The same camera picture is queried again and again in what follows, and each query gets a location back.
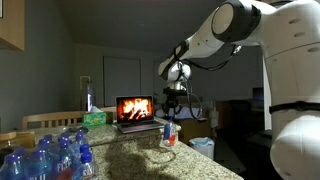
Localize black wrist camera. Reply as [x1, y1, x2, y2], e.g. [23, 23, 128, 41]
[162, 87, 188, 97]

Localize wooden wall cabinet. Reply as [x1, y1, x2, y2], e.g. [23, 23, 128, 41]
[0, 0, 26, 52]

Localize white papers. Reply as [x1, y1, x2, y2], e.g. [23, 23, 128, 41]
[166, 104, 208, 122]

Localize white trash bin with bag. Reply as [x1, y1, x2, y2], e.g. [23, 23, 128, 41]
[188, 137, 215, 160]

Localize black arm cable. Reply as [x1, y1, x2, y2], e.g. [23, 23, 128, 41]
[173, 41, 243, 121]

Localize light wooden chair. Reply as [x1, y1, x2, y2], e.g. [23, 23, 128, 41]
[21, 106, 118, 132]

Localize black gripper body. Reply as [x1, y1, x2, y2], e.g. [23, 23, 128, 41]
[167, 94, 184, 108]

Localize brown cardboard box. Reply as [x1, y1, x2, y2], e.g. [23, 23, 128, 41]
[168, 97, 219, 145]

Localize small white round object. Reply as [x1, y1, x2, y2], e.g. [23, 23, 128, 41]
[154, 108, 167, 119]

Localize green tissue box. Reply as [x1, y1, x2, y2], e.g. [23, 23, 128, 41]
[82, 105, 114, 128]

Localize laptop showing fireplace video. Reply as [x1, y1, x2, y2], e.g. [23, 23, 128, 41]
[115, 95, 167, 135]

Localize clear bottle behind tissue box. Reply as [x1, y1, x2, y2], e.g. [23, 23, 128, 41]
[79, 75, 97, 113]

